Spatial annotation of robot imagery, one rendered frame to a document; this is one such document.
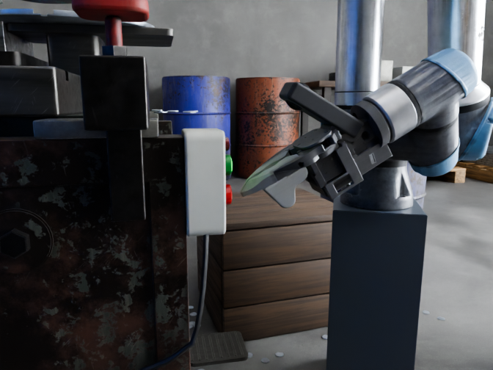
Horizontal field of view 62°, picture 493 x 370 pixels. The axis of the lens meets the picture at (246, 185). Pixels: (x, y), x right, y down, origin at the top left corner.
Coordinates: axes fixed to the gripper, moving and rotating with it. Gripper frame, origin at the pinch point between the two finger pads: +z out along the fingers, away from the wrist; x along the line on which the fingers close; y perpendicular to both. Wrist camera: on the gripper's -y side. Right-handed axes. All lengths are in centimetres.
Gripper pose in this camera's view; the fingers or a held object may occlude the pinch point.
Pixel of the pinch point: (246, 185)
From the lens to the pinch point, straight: 56.3
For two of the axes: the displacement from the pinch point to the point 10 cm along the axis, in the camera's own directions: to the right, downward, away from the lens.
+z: -8.5, 5.3, -0.8
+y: 4.9, 8.3, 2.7
